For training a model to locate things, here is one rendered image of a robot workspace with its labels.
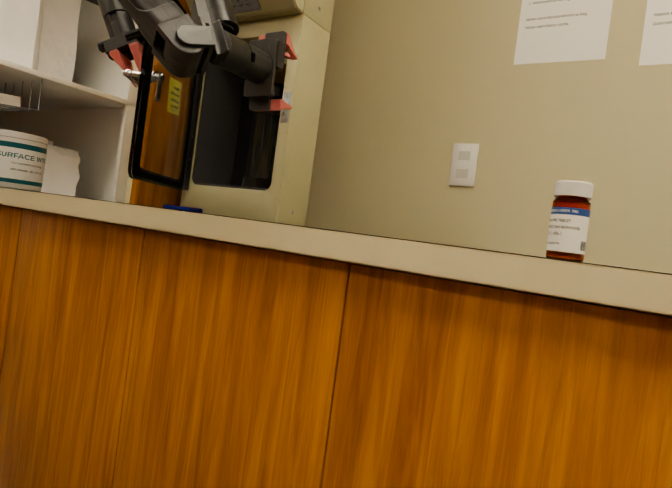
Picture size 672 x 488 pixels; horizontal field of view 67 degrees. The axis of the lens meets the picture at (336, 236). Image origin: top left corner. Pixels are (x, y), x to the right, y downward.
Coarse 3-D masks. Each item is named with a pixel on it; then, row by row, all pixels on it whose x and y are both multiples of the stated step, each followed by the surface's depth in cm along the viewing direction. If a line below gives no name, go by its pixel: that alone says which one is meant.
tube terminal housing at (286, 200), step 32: (320, 0) 118; (256, 32) 120; (288, 32) 115; (320, 32) 119; (288, 64) 115; (320, 64) 121; (320, 96) 122; (288, 128) 114; (288, 160) 115; (192, 192) 128; (224, 192) 123; (256, 192) 117; (288, 192) 116
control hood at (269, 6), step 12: (192, 0) 124; (264, 0) 114; (276, 0) 112; (288, 0) 111; (300, 0) 112; (252, 12) 118; (264, 12) 116; (276, 12) 115; (288, 12) 114; (300, 12) 113
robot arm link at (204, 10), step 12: (204, 0) 84; (216, 0) 84; (228, 0) 85; (192, 12) 85; (204, 12) 83; (216, 12) 83; (228, 12) 84; (204, 24) 81; (180, 36) 77; (192, 36) 78; (204, 36) 79; (204, 48) 82; (204, 60) 83; (204, 72) 85
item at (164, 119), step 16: (144, 48) 98; (144, 64) 98; (160, 64) 106; (176, 80) 116; (192, 80) 126; (160, 96) 108; (176, 96) 117; (160, 112) 109; (176, 112) 118; (160, 128) 110; (176, 128) 120; (144, 144) 103; (160, 144) 111; (176, 144) 121; (144, 160) 104; (160, 160) 112; (176, 160) 122; (176, 176) 124
